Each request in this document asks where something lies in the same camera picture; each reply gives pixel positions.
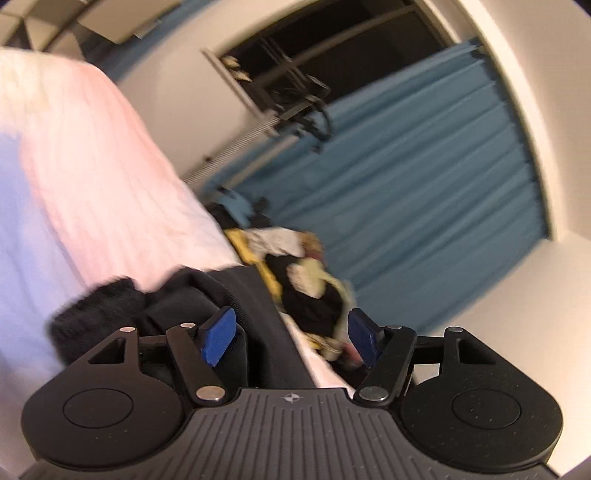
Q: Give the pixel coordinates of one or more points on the beige board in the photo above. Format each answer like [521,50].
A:
[124,18]

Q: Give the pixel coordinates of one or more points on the dark navy pants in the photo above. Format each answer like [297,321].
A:
[249,318]

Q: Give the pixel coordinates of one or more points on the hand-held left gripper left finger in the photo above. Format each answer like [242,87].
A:
[217,337]

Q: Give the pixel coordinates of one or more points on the pile of mixed clothes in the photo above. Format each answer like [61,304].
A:
[304,286]

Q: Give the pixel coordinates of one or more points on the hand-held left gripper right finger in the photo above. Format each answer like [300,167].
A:
[364,339]

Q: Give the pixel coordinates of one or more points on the small blue cloth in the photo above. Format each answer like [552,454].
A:
[235,205]

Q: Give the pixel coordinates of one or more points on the dark window opening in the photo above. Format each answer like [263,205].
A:
[323,46]

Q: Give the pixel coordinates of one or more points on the black fuzzy garment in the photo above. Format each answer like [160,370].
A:
[92,318]

